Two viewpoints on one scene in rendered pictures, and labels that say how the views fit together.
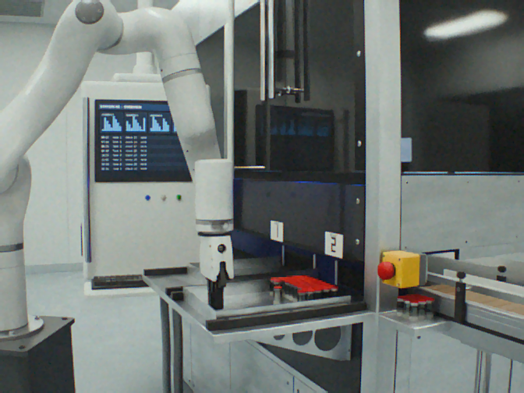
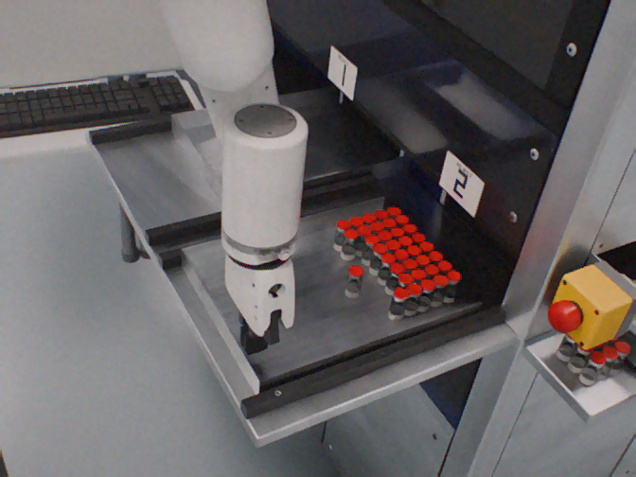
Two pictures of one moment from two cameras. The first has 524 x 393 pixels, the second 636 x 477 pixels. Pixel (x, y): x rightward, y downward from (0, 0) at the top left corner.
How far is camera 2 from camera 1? 0.69 m
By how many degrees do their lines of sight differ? 38
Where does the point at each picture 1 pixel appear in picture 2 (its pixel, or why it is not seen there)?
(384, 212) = (587, 204)
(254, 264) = (291, 104)
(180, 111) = (194, 42)
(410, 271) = (609, 326)
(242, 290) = not seen: hidden behind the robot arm
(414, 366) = not seen: hidden behind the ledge
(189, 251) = (165, 33)
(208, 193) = (256, 204)
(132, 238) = (50, 14)
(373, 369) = (494, 402)
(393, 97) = not seen: outside the picture
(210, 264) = (253, 311)
